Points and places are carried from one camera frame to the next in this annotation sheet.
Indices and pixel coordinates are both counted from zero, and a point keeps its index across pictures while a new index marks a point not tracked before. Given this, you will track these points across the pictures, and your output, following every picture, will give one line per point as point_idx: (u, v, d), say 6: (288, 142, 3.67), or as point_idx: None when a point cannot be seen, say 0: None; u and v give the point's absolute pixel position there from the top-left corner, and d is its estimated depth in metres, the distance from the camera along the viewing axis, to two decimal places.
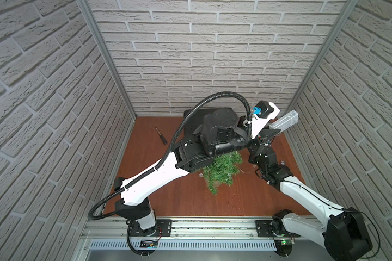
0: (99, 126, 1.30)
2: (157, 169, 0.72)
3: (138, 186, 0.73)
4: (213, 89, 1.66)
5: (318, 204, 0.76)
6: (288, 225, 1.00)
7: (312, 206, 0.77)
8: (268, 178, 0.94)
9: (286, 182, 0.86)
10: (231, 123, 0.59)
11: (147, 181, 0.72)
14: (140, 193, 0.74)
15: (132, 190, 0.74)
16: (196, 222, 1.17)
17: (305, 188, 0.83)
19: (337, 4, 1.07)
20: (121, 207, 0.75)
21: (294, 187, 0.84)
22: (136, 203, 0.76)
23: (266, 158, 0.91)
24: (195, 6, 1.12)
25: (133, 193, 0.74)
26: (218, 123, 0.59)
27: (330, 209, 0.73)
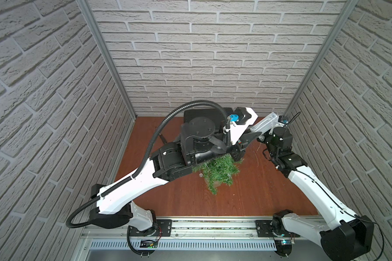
0: (99, 126, 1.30)
2: (134, 178, 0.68)
3: (115, 195, 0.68)
4: (213, 89, 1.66)
5: (330, 205, 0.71)
6: (287, 224, 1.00)
7: (321, 204, 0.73)
8: (277, 162, 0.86)
9: (296, 172, 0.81)
10: (207, 132, 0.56)
11: (126, 190, 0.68)
14: (117, 202, 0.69)
15: (108, 198, 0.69)
16: (196, 222, 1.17)
17: (318, 184, 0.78)
19: (337, 4, 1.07)
20: (96, 216, 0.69)
21: (306, 180, 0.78)
22: (114, 211, 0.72)
23: (281, 141, 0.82)
24: (195, 6, 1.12)
25: (110, 202, 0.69)
26: (193, 132, 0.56)
27: (342, 213, 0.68)
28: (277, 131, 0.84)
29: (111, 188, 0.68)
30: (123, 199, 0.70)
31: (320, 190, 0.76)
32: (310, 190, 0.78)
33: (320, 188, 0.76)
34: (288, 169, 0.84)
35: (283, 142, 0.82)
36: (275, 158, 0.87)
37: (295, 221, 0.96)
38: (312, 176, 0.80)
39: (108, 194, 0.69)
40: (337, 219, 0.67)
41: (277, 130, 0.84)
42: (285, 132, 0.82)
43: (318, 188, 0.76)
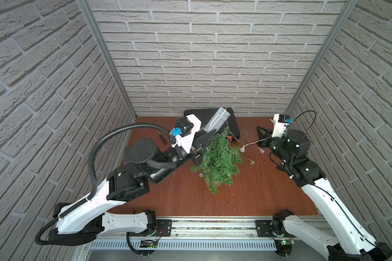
0: (99, 126, 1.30)
2: (90, 199, 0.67)
3: (73, 216, 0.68)
4: (213, 89, 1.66)
5: (350, 230, 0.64)
6: (289, 228, 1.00)
7: (340, 228, 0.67)
8: (292, 171, 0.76)
9: (314, 186, 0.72)
10: (146, 156, 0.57)
11: (82, 212, 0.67)
14: (75, 223, 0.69)
15: (66, 219, 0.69)
16: (196, 222, 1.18)
17: (337, 202, 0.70)
19: (337, 4, 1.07)
20: (54, 237, 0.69)
21: (325, 197, 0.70)
22: (73, 231, 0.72)
23: (298, 148, 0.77)
24: (195, 6, 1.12)
25: (68, 222, 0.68)
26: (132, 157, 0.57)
27: (362, 240, 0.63)
28: (292, 136, 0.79)
29: (68, 210, 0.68)
30: (81, 221, 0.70)
31: (340, 210, 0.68)
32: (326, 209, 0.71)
33: (340, 209, 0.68)
34: (304, 180, 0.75)
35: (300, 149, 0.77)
36: (289, 167, 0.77)
37: (300, 227, 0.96)
38: (331, 193, 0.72)
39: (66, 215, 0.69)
40: (356, 248, 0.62)
41: (292, 135, 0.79)
42: (302, 138, 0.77)
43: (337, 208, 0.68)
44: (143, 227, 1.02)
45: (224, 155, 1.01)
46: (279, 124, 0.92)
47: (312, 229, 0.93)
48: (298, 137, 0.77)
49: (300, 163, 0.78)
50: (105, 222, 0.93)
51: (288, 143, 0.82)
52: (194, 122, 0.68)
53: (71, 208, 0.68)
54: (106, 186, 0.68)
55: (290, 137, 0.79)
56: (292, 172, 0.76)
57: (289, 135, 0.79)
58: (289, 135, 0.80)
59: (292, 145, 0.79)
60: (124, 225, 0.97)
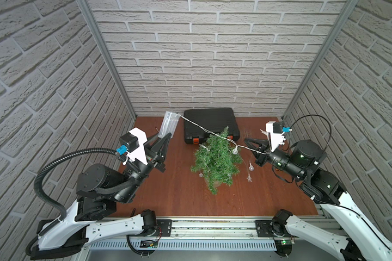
0: (99, 126, 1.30)
2: (65, 218, 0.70)
3: (51, 234, 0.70)
4: (213, 89, 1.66)
5: (379, 246, 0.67)
6: (294, 232, 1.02)
7: (367, 245, 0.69)
8: (313, 191, 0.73)
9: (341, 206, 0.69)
10: (94, 184, 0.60)
11: (59, 229, 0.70)
14: (54, 240, 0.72)
15: (45, 237, 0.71)
16: (196, 222, 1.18)
17: (363, 218, 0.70)
19: (337, 4, 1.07)
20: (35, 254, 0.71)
21: (351, 216, 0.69)
22: (56, 246, 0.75)
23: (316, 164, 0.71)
24: (195, 6, 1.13)
25: (47, 238, 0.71)
26: (81, 186, 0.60)
27: (389, 252, 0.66)
28: (306, 151, 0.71)
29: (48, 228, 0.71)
30: (59, 237, 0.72)
31: (365, 227, 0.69)
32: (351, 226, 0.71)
33: (366, 225, 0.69)
34: (326, 199, 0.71)
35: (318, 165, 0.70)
36: (308, 187, 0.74)
37: (304, 230, 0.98)
38: (356, 210, 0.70)
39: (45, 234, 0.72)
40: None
41: (306, 151, 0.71)
42: (318, 153, 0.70)
43: (363, 225, 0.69)
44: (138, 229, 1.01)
45: (224, 156, 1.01)
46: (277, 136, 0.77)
47: (317, 231, 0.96)
48: (314, 153, 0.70)
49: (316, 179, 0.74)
50: (91, 232, 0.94)
51: (300, 159, 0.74)
52: (136, 134, 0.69)
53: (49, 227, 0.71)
54: (77, 206, 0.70)
55: (305, 153, 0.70)
56: (313, 191, 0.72)
57: (304, 151, 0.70)
58: (302, 149, 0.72)
59: (308, 161, 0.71)
60: (113, 230, 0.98)
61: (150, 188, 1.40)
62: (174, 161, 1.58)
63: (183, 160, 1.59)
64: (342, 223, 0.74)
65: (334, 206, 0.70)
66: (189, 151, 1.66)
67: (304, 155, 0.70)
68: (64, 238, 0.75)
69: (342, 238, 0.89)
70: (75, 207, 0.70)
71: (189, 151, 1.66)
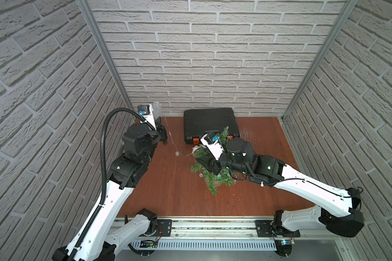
0: (99, 126, 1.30)
2: (104, 203, 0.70)
3: (92, 232, 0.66)
4: (213, 89, 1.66)
5: (332, 199, 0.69)
6: (290, 227, 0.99)
7: (324, 201, 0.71)
8: (259, 178, 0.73)
9: (285, 180, 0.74)
10: (145, 130, 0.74)
11: (102, 218, 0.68)
14: (99, 237, 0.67)
15: (87, 241, 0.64)
16: (196, 222, 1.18)
17: (309, 181, 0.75)
19: (337, 4, 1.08)
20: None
21: (298, 184, 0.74)
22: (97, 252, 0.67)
23: (246, 155, 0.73)
24: (195, 6, 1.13)
25: (91, 242, 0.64)
26: (135, 135, 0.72)
27: (342, 199, 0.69)
28: (233, 149, 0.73)
29: (84, 232, 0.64)
30: (103, 231, 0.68)
31: (315, 188, 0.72)
32: (304, 192, 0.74)
33: (313, 185, 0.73)
34: (273, 181, 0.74)
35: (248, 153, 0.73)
36: (253, 177, 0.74)
37: (294, 219, 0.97)
38: (300, 176, 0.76)
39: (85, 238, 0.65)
40: (345, 211, 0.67)
41: (232, 147, 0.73)
42: (241, 146, 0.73)
43: (312, 187, 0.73)
44: (147, 222, 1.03)
45: None
46: (212, 147, 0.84)
47: (302, 213, 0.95)
48: (239, 147, 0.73)
49: (257, 167, 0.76)
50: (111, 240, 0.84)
51: (233, 157, 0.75)
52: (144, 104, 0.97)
53: (85, 227, 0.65)
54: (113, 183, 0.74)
55: (232, 150, 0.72)
56: (260, 178, 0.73)
57: (231, 150, 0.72)
58: (230, 149, 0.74)
59: (240, 155, 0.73)
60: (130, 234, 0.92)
61: (150, 188, 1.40)
62: (174, 161, 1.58)
63: (183, 160, 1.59)
64: (298, 194, 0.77)
65: (282, 183, 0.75)
66: (189, 151, 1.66)
67: (233, 152, 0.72)
68: (105, 234, 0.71)
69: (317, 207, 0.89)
70: (112, 185, 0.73)
71: (189, 151, 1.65)
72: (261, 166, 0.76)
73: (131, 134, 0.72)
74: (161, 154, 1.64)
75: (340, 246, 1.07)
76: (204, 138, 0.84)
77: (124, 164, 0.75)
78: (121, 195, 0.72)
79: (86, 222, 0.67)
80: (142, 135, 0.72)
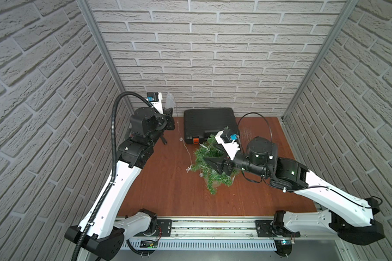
0: (99, 126, 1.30)
2: (115, 181, 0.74)
3: (105, 209, 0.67)
4: (213, 89, 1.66)
5: (354, 209, 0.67)
6: (293, 229, 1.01)
7: (345, 211, 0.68)
8: (282, 184, 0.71)
9: (307, 188, 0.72)
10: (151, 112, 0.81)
11: (113, 193, 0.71)
14: (110, 214, 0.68)
15: (99, 216, 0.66)
16: (196, 222, 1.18)
17: (333, 189, 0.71)
19: (337, 4, 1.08)
20: (96, 244, 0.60)
21: (321, 191, 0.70)
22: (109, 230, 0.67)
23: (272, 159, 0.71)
24: (195, 6, 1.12)
25: (103, 217, 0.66)
26: (142, 117, 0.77)
27: (363, 210, 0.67)
28: (258, 150, 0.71)
29: (97, 207, 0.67)
30: (114, 208, 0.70)
31: (338, 197, 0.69)
32: (325, 199, 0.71)
33: (337, 194, 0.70)
34: (295, 187, 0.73)
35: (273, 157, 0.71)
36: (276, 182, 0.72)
37: (298, 222, 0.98)
38: (323, 184, 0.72)
39: (97, 213, 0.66)
40: (367, 221, 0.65)
41: (258, 149, 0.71)
42: (268, 149, 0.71)
43: (335, 196, 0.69)
44: (147, 218, 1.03)
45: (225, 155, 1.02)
46: (229, 145, 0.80)
47: (308, 217, 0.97)
48: (265, 149, 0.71)
49: (279, 171, 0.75)
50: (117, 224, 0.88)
51: (255, 159, 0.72)
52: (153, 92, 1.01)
53: (98, 202, 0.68)
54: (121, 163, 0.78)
55: (258, 151, 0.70)
56: (282, 184, 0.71)
57: (256, 151, 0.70)
58: (255, 150, 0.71)
59: (264, 157, 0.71)
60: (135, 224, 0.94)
61: (149, 188, 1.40)
62: (173, 161, 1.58)
63: (183, 160, 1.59)
64: (318, 200, 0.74)
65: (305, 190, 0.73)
66: (189, 151, 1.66)
67: (258, 154, 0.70)
68: (115, 212, 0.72)
69: (326, 213, 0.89)
70: (121, 165, 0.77)
71: (189, 151, 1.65)
72: (283, 170, 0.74)
73: (137, 116, 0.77)
74: (160, 154, 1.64)
75: (339, 246, 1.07)
76: (222, 134, 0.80)
77: (133, 145, 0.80)
78: (130, 174, 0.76)
79: (97, 199, 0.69)
80: (147, 117, 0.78)
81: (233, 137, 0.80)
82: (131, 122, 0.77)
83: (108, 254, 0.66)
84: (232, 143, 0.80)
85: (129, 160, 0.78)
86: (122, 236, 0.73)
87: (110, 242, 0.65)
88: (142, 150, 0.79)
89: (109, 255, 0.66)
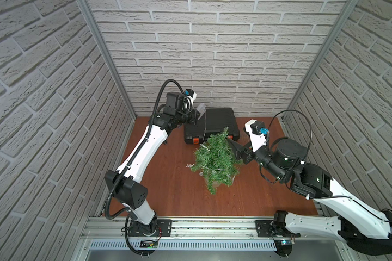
0: (99, 126, 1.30)
2: (148, 138, 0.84)
3: (140, 157, 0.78)
4: (213, 89, 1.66)
5: (374, 222, 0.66)
6: (294, 229, 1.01)
7: (365, 223, 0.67)
8: (306, 190, 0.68)
9: (331, 197, 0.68)
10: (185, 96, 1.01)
11: (147, 148, 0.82)
14: (142, 164, 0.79)
15: (134, 164, 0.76)
16: (196, 222, 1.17)
17: (355, 200, 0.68)
19: (337, 5, 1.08)
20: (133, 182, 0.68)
21: (345, 202, 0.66)
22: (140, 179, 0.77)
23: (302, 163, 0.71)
24: (195, 6, 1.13)
25: (138, 165, 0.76)
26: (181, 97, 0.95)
27: (382, 223, 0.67)
28: (289, 154, 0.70)
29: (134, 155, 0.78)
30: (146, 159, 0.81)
31: (360, 209, 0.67)
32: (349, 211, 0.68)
33: (359, 206, 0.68)
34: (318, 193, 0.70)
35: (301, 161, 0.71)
36: (300, 188, 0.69)
37: (304, 224, 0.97)
38: (346, 194, 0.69)
39: (132, 162, 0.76)
40: (385, 235, 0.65)
41: (288, 153, 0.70)
42: (301, 153, 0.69)
43: (357, 206, 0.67)
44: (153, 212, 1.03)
45: (224, 156, 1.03)
46: (255, 137, 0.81)
47: (314, 221, 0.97)
48: (296, 153, 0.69)
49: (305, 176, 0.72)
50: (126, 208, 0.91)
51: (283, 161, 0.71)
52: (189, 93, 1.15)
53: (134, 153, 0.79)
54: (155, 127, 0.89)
55: (288, 155, 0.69)
56: (306, 190, 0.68)
57: (288, 154, 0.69)
58: (285, 152, 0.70)
59: (293, 161, 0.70)
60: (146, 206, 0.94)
61: (150, 187, 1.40)
62: (173, 161, 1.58)
63: (183, 160, 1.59)
64: (337, 210, 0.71)
65: (332, 200, 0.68)
66: (189, 151, 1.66)
67: (288, 157, 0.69)
68: (146, 166, 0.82)
69: (335, 221, 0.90)
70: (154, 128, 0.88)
71: (189, 151, 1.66)
72: (307, 175, 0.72)
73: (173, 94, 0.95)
74: (161, 154, 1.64)
75: (340, 246, 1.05)
76: (252, 125, 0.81)
77: (163, 115, 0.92)
78: (161, 135, 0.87)
79: (133, 151, 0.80)
80: (180, 95, 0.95)
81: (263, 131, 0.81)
82: (168, 97, 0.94)
83: (137, 199, 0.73)
84: (260, 136, 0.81)
85: (159, 124, 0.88)
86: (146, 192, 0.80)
87: (140, 188, 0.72)
88: (170, 119, 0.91)
89: (136, 202, 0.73)
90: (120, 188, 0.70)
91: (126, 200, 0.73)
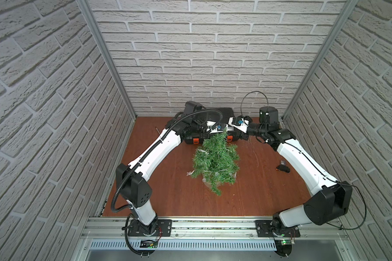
0: (99, 126, 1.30)
2: (163, 141, 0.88)
3: (152, 156, 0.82)
4: (213, 89, 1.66)
5: (313, 173, 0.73)
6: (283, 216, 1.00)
7: (306, 174, 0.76)
8: (268, 136, 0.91)
9: (284, 143, 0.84)
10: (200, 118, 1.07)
11: (160, 148, 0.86)
14: (153, 163, 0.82)
15: (145, 162, 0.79)
16: (196, 222, 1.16)
17: (305, 154, 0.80)
19: (337, 5, 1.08)
20: (140, 179, 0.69)
21: (294, 151, 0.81)
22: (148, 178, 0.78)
23: (268, 116, 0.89)
24: (195, 6, 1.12)
25: (149, 163, 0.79)
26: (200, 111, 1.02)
27: (324, 179, 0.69)
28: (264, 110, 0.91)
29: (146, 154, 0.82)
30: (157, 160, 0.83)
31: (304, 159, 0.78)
32: (296, 161, 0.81)
33: (306, 159, 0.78)
34: (277, 142, 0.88)
35: (270, 117, 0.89)
36: (264, 134, 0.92)
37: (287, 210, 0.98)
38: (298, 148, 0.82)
39: (144, 160, 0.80)
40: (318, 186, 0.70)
41: (263, 108, 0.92)
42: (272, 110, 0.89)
43: (304, 159, 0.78)
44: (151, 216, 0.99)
45: (225, 156, 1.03)
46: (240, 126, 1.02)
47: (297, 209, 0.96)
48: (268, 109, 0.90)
49: (274, 129, 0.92)
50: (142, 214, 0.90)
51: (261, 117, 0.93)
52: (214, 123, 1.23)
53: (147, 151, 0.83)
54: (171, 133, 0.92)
55: (262, 109, 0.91)
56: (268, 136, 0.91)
57: (262, 108, 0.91)
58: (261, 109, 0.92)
59: (265, 118, 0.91)
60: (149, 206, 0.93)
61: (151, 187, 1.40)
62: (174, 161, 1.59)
63: (183, 160, 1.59)
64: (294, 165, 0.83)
65: (281, 145, 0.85)
66: (189, 151, 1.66)
67: (261, 111, 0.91)
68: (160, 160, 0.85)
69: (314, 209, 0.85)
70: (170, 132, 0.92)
71: (189, 151, 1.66)
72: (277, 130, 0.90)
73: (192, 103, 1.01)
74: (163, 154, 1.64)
75: (340, 246, 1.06)
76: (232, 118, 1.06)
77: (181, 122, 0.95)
78: (176, 139, 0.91)
79: (148, 148, 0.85)
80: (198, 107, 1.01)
81: (239, 122, 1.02)
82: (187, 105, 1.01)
83: (142, 196, 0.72)
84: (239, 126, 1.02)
85: (176, 130, 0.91)
86: (150, 194, 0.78)
87: (145, 186, 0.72)
88: (185, 127, 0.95)
89: (140, 200, 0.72)
90: (127, 185, 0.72)
91: (129, 199, 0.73)
